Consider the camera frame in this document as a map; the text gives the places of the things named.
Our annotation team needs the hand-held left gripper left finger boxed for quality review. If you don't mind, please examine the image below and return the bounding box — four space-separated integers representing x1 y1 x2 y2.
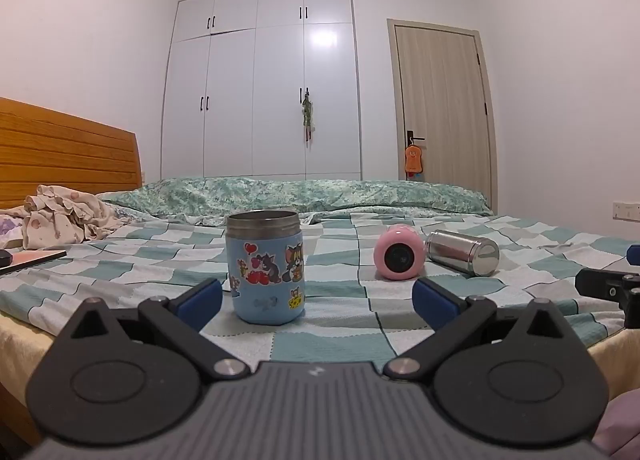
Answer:
55 278 252 384

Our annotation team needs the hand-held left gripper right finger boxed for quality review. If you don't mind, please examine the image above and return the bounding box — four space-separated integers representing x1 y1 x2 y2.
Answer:
382 277 582 383

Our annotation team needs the silver steel cup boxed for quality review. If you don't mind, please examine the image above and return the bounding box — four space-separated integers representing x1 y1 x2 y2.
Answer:
424 229 501 277

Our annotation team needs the pink cup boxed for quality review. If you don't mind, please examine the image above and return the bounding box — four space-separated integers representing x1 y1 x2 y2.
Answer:
374 223 427 281

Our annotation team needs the blue cartoon sticker cup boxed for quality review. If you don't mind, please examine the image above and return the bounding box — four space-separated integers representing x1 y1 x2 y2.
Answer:
225 210 307 326

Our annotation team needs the checked teal bedsheet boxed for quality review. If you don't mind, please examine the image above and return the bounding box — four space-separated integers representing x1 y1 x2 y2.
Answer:
0 209 640 377

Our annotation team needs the purple cloth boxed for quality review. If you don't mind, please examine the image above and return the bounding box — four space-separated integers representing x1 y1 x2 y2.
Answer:
592 387 640 460

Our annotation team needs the green floral quilt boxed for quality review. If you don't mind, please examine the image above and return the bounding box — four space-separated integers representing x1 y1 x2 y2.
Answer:
96 177 494 227

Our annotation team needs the crumpled cream dotted garment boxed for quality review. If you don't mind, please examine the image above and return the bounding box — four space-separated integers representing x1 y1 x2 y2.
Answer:
22 183 135 249

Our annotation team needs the wooden headboard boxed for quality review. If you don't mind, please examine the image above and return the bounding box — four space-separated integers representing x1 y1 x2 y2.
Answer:
0 97 143 211

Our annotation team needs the beige wooden door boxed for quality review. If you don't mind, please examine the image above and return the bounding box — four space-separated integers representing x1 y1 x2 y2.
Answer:
385 18 500 216

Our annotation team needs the purple print pillow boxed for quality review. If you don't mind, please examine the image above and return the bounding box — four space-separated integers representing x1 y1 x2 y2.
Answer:
0 212 27 249

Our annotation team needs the green hanging ornament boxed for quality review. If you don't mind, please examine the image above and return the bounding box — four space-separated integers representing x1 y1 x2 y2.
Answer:
299 94 317 143

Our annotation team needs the white wardrobe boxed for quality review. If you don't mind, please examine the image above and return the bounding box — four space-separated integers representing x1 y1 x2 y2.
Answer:
160 0 363 181

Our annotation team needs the white wall socket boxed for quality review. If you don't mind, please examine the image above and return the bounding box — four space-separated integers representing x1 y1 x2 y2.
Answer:
613 200 640 222

